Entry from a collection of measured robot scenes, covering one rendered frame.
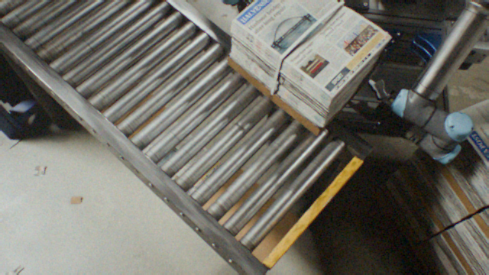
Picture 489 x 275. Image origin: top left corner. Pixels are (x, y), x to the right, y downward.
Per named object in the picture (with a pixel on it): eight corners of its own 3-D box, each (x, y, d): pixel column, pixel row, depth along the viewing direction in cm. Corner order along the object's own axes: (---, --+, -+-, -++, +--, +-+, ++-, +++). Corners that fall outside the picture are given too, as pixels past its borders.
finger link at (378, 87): (379, 68, 145) (393, 91, 141) (373, 79, 150) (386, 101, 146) (370, 70, 144) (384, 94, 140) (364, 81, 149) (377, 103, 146)
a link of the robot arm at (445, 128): (432, 119, 123) (416, 135, 133) (470, 140, 121) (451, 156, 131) (443, 98, 126) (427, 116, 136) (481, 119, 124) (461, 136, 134)
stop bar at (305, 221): (363, 163, 135) (365, 161, 133) (270, 272, 120) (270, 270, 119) (354, 156, 136) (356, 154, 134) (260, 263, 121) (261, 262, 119)
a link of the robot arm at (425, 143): (467, 142, 133) (454, 153, 141) (435, 119, 136) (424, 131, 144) (454, 160, 131) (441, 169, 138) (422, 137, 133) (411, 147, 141)
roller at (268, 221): (345, 149, 142) (350, 142, 138) (247, 258, 127) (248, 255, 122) (333, 139, 144) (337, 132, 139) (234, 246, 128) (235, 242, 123)
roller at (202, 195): (301, 111, 146) (298, 100, 142) (200, 213, 130) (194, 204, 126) (289, 106, 149) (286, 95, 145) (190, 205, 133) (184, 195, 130)
